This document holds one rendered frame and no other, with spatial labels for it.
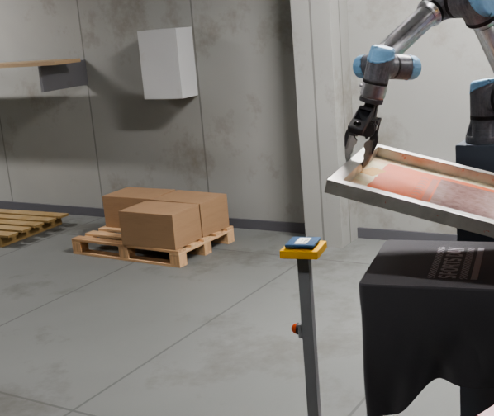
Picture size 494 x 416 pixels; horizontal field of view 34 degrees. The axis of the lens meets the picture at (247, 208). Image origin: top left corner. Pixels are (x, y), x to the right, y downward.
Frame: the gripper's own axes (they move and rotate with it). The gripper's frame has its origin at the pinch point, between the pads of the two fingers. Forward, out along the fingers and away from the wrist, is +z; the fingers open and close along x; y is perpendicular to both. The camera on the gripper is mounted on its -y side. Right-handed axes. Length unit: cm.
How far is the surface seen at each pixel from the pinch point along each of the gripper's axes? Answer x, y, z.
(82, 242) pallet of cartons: 242, 278, 188
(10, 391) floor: 153, 61, 173
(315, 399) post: -3, 10, 89
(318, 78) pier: 91, 313, 27
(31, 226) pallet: 314, 318, 208
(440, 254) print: -31.2, 6.9, 23.5
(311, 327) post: 4, 10, 63
